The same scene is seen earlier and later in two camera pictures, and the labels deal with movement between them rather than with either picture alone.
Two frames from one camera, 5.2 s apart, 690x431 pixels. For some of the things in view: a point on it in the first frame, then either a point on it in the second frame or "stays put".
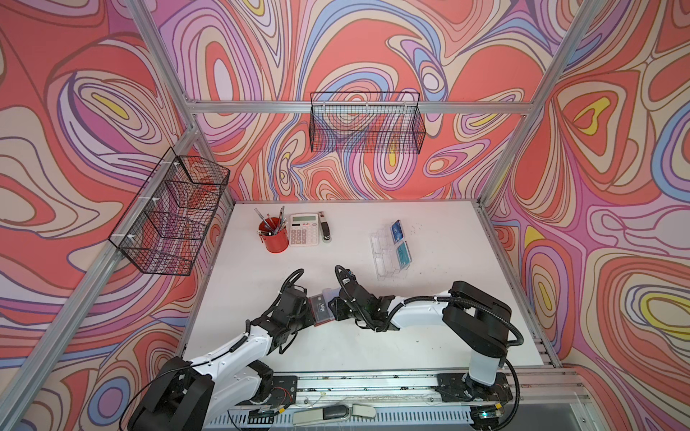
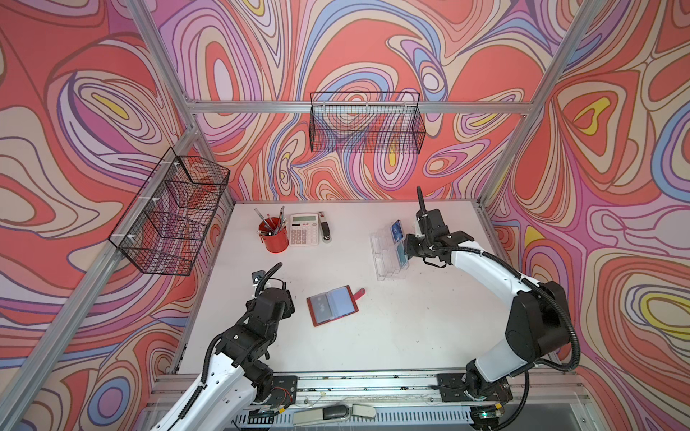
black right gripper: [339, 304] to [411, 246]
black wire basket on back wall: [367, 122] stays put
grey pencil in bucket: [255, 208] stays put
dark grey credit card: [320, 307] stays put
